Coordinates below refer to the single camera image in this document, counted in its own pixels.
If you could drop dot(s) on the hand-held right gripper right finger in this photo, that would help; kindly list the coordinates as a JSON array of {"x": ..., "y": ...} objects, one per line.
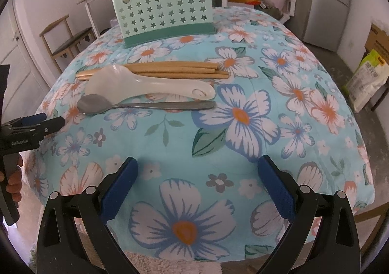
[{"x": 278, "y": 188}]

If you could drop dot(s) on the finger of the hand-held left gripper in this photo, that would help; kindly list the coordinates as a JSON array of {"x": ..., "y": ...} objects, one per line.
[
  {"x": 33, "y": 119},
  {"x": 51, "y": 126}
]

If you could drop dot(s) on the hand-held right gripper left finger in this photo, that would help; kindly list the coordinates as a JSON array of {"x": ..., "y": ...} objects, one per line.
[{"x": 120, "y": 188}]

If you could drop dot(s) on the metal spoon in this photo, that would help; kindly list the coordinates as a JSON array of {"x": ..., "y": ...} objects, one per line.
[{"x": 91, "y": 104}]

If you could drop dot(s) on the white plastic rice spoon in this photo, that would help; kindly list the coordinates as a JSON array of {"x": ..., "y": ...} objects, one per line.
[{"x": 106, "y": 82}]

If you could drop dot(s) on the mint green utensil holder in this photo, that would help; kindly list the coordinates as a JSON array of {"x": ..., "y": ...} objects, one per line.
[{"x": 170, "y": 33}]

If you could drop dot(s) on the person's left hand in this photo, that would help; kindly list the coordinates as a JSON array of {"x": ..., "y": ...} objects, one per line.
[{"x": 13, "y": 181}]

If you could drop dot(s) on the floral blanket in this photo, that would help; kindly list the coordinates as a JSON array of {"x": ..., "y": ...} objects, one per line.
[{"x": 243, "y": 155}]

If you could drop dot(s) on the white door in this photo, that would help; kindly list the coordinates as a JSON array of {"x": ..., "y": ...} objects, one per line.
[{"x": 18, "y": 64}]

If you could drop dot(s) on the wooden chair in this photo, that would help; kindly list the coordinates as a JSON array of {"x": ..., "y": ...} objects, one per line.
[{"x": 71, "y": 41}]

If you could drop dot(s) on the white green rice sack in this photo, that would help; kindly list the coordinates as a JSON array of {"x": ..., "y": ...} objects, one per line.
[{"x": 364, "y": 79}]

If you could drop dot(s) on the cardboard box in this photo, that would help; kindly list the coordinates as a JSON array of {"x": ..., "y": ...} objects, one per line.
[{"x": 378, "y": 39}]

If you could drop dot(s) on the white plastic stool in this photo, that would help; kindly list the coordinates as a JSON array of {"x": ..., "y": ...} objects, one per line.
[{"x": 291, "y": 9}]

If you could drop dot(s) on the grey refrigerator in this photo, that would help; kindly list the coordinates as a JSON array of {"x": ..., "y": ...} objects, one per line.
[{"x": 328, "y": 3}]

